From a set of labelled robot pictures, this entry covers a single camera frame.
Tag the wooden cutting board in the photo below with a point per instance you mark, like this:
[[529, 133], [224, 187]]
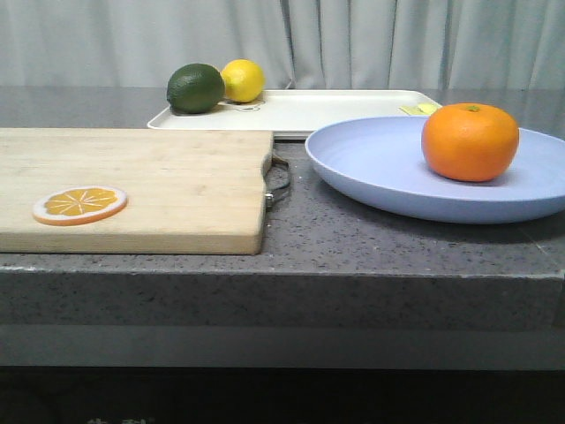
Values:
[[188, 191]]

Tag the green lime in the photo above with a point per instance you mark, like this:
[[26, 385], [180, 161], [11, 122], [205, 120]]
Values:
[[195, 88]]

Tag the cream white tray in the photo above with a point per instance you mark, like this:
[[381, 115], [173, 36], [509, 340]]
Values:
[[293, 114]]

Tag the yellow lemon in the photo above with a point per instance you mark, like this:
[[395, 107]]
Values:
[[243, 79]]

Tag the light blue plate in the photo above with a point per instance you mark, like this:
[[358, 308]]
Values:
[[378, 161]]

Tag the metal cutting board handle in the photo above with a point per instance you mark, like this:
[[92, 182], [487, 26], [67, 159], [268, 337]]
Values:
[[277, 179]]

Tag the orange slice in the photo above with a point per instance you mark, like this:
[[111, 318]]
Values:
[[79, 205]]

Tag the grey curtain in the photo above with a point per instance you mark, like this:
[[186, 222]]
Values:
[[299, 44]]

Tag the orange fruit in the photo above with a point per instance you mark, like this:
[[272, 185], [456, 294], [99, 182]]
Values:
[[469, 141]]

